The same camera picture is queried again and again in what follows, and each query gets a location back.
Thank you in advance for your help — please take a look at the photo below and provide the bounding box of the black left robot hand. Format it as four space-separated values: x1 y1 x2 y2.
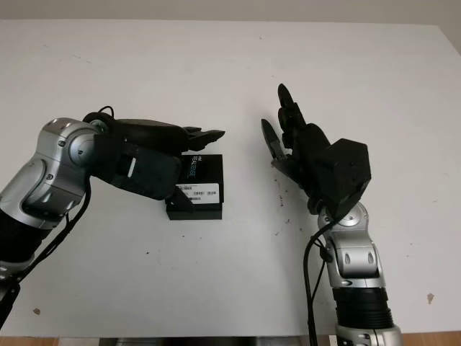
107 117 227 210

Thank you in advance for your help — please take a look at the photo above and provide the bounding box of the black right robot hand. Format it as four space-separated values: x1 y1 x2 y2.
259 83 336 214

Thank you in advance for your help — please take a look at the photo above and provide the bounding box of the black RealSense box lid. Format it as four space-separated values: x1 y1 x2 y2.
172 154 225 207

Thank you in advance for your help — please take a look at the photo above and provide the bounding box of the grey robot torso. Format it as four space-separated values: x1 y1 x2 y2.
100 334 331 346

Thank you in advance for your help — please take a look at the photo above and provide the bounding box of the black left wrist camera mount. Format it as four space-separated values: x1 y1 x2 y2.
89 135 184 201

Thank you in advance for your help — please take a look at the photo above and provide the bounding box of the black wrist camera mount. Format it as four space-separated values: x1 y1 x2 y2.
89 135 184 201
316 137 372 219

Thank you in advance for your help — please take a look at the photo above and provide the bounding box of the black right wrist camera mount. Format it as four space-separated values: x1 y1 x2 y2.
316 137 372 219

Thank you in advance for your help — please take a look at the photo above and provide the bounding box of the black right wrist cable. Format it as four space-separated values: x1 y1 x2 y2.
303 212 343 346

